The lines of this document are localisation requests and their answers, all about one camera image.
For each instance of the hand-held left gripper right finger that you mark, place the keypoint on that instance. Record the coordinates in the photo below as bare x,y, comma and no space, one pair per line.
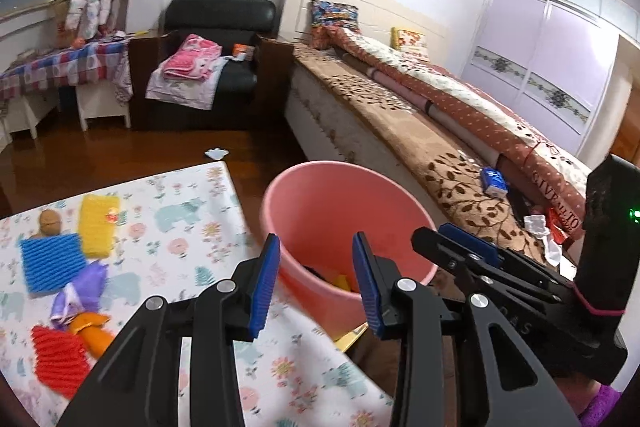
367,292

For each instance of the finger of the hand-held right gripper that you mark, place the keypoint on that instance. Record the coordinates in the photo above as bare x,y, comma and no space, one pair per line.
445,257
470,241

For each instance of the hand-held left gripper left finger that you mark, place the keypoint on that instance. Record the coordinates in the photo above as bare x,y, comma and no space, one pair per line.
262,292

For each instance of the pink plastic bucket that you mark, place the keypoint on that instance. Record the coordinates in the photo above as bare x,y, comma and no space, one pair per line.
325,207

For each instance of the orange cloth toy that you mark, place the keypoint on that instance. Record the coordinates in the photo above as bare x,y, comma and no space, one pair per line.
92,332

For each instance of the yellow foam fruit net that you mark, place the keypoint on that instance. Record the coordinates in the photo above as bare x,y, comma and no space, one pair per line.
100,224

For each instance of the purple cloth pouch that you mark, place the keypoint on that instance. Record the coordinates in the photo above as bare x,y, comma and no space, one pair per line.
82,292

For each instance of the blue foam fruit net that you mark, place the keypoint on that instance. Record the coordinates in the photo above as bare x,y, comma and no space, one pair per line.
52,262

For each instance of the red foam fruit net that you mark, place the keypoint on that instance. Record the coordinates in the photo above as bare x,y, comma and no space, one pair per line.
60,359

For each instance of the yellow item in bucket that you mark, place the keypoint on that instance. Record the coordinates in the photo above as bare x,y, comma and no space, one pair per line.
344,283

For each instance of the red snack packet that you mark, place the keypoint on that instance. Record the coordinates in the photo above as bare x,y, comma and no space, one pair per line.
562,224

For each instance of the black item in bucket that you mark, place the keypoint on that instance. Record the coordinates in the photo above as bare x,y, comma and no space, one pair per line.
320,276

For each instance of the blue tissue pack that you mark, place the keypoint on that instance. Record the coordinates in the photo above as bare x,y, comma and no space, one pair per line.
494,182

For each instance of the white crumpled paper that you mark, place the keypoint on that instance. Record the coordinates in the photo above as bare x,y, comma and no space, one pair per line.
542,232

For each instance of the floral bear printed tablecloth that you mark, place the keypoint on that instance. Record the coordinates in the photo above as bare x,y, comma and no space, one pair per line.
165,252

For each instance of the red polka dot quilt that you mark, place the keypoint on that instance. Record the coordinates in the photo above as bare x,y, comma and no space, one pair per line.
480,117

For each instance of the brown leaf pattern blanket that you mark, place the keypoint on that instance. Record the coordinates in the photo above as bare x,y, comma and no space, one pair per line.
400,122

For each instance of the white tissue scrap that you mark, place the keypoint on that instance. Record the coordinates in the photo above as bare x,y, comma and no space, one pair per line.
216,153

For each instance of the white bed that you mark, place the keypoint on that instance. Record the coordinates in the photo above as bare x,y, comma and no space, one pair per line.
320,117

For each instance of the lilac sliding door wardrobe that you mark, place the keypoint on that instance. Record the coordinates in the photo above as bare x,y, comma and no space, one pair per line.
530,52

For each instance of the yellow flowered pillow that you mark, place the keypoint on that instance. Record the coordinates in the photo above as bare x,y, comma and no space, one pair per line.
410,43

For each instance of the small orange box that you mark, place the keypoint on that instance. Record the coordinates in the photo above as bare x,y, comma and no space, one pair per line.
243,52

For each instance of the pink folded blanket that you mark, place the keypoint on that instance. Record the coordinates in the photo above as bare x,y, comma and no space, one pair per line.
190,57

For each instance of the white side table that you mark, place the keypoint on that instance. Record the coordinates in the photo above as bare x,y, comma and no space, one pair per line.
102,104
30,112

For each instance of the colourful patterned pillow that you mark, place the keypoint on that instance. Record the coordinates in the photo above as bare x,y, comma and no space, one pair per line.
334,14

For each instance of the black leather armchair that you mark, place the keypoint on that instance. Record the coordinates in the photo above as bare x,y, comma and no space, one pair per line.
235,14

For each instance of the checked heart tablecloth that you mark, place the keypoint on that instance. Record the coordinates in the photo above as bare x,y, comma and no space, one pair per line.
65,64

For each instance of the wicker basket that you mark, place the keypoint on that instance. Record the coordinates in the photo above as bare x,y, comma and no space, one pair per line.
61,24

